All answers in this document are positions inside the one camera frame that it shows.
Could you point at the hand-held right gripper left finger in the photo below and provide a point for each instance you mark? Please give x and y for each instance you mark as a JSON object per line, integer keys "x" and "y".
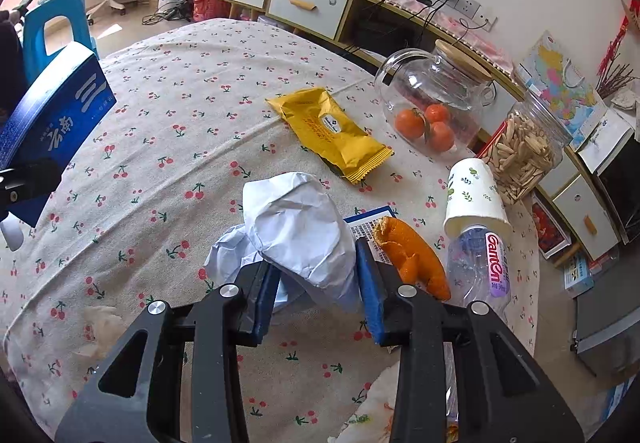
{"x": 267, "y": 303}

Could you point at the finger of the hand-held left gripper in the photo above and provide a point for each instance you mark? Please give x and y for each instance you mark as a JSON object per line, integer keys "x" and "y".
{"x": 30, "y": 188}

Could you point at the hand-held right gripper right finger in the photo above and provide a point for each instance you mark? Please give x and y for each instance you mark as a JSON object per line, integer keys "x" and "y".
{"x": 370, "y": 293}

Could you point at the blue cardboard box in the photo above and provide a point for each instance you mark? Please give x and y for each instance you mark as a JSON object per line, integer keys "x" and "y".
{"x": 60, "y": 108}

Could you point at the clear plastic bottle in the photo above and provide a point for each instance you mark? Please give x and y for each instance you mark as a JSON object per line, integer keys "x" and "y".
{"x": 480, "y": 273}

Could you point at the yellow snack packet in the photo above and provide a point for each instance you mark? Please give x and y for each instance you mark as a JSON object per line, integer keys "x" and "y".
{"x": 325, "y": 128}

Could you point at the orange peel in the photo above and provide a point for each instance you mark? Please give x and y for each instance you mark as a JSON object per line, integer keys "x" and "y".
{"x": 410, "y": 253}

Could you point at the printed paper napkin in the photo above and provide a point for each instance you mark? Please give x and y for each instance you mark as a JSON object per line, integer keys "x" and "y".
{"x": 375, "y": 403}

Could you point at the floral paper cup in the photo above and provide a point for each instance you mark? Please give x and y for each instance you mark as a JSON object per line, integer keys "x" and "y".
{"x": 475, "y": 203}

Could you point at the tangerine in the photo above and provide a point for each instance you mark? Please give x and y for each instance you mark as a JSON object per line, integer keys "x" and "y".
{"x": 410, "y": 123}
{"x": 441, "y": 137}
{"x": 437, "y": 113}

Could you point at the cherry print tablecloth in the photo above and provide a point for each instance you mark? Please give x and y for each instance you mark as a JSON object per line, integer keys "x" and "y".
{"x": 175, "y": 88}

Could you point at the blue plastic stool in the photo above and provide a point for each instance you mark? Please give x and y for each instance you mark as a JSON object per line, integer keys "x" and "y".
{"x": 75, "y": 8}

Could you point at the white crate with red picture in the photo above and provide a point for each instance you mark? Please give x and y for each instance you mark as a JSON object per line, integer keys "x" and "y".
{"x": 550, "y": 228}

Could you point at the clear plastic seed jar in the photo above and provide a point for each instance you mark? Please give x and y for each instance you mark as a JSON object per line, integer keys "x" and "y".
{"x": 525, "y": 158}

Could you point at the blue white carton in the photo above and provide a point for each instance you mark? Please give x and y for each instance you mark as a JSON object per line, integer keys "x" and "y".
{"x": 580, "y": 273}

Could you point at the glass jar with bamboo lid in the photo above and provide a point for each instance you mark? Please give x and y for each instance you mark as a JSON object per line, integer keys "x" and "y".
{"x": 410, "y": 78}

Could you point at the grey refrigerator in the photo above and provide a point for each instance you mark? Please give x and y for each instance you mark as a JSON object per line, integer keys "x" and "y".
{"x": 610, "y": 333}

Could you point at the white paper sheet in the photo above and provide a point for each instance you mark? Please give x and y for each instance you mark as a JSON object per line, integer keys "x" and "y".
{"x": 605, "y": 143}

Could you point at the pink lace runner cloth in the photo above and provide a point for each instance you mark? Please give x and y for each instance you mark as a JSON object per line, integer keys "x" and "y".
{"x": 450, "y": 23}

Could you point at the colourful map board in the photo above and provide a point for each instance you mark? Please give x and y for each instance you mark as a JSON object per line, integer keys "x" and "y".
{"x": 560, "y": 83}

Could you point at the long wooden cabinet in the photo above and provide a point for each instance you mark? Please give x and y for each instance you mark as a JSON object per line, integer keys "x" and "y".
{"x": 356, "y": 8}

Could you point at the floral cover cloth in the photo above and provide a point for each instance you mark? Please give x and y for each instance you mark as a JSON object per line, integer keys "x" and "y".
{"x": 627, "y": 100}

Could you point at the dried branches with red ornament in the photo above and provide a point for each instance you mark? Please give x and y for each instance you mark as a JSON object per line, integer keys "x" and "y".
{"x": 617, "y": 73}

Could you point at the white wall socket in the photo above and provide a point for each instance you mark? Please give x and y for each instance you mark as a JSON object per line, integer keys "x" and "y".
{"x": 475, "y": 13}

